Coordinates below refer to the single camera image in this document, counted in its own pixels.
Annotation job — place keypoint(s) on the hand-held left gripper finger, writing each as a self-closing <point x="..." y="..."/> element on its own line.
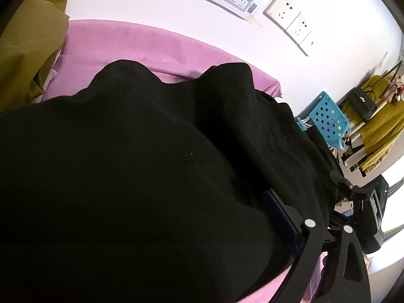
<point x="279" y="216"/>

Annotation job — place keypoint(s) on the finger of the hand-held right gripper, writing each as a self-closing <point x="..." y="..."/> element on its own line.
<point x="337" y="220"/>
<point x="342" y="184"/>

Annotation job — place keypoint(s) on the black garment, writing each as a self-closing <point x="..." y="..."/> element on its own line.
<point x="126" y="164"/>

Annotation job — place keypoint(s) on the blue perforated storage rack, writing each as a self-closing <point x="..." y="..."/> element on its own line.
<point x="326" y="116"/>

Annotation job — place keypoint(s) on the hanging yellow cloth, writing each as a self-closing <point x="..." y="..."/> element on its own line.
<point x="382" y="126"/>

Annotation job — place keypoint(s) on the black handbag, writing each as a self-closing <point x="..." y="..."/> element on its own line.
<point x="363" y="104"/>

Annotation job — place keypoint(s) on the small plush toy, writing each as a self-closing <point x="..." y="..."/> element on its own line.
<point x="396" y="88"/>

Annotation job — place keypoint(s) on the beige tape strip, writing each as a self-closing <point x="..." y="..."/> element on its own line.
<point x="254" y="21"/>

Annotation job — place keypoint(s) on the pink blanket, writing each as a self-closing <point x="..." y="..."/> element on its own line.
<point x="126" y="44"/>

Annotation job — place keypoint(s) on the mustard yellow garment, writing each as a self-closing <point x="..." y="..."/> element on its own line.
<point x="25" y="44"/>

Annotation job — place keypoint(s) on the white wall switch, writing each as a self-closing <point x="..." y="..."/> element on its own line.
<point x="307" y="44"/>

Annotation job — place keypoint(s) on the white wall socket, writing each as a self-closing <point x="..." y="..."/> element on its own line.
<point x="299" y="27"/>
<point x="281" y="9"/>

